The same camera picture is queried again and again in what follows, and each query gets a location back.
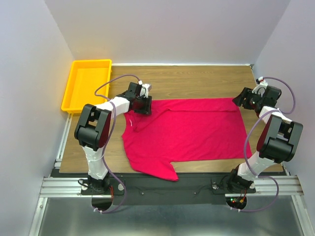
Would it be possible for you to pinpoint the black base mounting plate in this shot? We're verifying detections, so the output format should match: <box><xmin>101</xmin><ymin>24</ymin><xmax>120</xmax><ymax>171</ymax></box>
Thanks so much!
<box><xmin>81</xmin><ymin>173</ymin><xmax>255</xmax><ymax>206</ymax></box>

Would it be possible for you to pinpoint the pink t shirt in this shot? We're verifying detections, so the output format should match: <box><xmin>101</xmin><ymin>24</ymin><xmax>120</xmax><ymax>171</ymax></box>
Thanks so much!
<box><xmin>122</xmin><ymin>98</ymin><xmax>252</xmax><ymax>181</ymax></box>

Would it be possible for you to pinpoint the aluminium frame rail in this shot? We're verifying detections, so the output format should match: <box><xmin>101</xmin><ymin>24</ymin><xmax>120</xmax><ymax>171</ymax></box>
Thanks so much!
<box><xmin>28</xmin><ymin>113</ymin><xmax>308</xmax><ymax>236</ymax></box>

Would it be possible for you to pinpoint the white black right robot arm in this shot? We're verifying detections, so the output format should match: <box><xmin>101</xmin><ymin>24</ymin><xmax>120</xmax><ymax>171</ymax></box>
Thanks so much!
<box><xmin>226</xmin><ymin>86</ymin><xmax>303</xmax><ymax>193</ymax></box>

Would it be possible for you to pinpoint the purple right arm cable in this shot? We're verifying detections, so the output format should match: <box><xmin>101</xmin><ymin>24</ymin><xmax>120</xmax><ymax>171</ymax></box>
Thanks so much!
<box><xmin>231</xmin><ymin>77</ymin><xmax>297</xmax><ymax>213</ymax></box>

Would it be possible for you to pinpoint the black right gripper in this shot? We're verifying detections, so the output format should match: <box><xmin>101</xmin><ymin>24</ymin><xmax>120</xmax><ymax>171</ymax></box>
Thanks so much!
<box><xmin>231</xmin><ymin>87</ymin><xmax>263</xmax><ymax>109</ymax></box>

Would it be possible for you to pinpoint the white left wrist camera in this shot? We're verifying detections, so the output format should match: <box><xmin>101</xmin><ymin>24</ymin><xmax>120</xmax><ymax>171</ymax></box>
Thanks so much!
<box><xmin>138</xmin><ymin>80</ymin><xmax>152</xmax><ymax>98</ymax></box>

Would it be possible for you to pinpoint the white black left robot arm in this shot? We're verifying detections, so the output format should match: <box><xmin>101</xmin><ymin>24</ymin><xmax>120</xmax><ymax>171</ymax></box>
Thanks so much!
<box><xmin>74</xmin><ymin>81</ymin><xmax>152</xmax><ymax>194</ymax></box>

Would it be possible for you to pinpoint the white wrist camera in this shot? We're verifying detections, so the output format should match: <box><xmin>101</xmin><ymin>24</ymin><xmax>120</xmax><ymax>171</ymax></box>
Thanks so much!
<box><xmin>253</xmin><ymin>77</ymin><xmax>268</xmax><ymax>96</ymax></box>
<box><xmin>138</xmin><ymin>80</ymin><xmax>152</xmax><ymax>98</ymax></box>

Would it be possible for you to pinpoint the yellow plastic tray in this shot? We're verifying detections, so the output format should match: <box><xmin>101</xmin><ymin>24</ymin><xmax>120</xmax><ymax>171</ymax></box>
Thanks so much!
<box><xmin>61</xmin><ymin>59</ymin><xmax>112</xmax><ymax>114</ymax></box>

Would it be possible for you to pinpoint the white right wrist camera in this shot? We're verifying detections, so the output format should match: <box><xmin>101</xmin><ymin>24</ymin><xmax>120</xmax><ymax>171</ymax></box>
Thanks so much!
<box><xmin>253</xmin><ymin>77</ymin><xmax>268</xmax><ymax>96</ymax></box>

